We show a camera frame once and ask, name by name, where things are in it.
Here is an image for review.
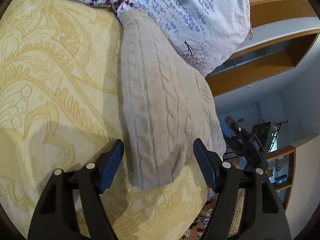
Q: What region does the beige cable-knit sweater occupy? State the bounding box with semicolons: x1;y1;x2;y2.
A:
120;9;226;191

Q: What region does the wooden wall shelf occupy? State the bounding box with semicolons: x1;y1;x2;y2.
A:
206;0;319;96

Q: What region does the floral white pillow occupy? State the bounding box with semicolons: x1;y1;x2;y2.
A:
116;0;251;76

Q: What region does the yellow patterned bedspread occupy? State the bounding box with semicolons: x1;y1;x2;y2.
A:
1;0;209;239

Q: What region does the wooden side shelf unit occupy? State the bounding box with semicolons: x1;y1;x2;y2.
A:
267;145;296;210

